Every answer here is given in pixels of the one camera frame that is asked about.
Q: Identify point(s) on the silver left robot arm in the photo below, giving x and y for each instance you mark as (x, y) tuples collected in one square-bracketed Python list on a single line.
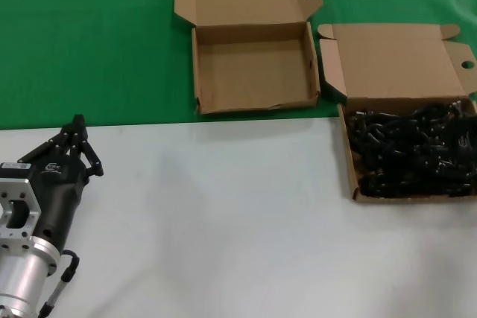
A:
[(22, 273)]

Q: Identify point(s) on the green table cloth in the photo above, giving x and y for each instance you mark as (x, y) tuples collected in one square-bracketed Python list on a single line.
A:
[(93, 42)]

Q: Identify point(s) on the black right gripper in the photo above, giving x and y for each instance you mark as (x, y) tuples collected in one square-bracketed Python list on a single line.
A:
[(464, 143)]

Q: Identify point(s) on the open cardboard box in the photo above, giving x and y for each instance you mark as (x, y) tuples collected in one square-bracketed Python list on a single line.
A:
[(253, 72), (395, 65)]

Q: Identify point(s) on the left wrist camera silver bracket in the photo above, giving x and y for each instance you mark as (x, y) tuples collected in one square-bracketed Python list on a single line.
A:
[(22, 187)]

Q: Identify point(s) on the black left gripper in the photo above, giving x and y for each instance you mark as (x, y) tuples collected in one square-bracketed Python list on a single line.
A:
[(59, 195)]

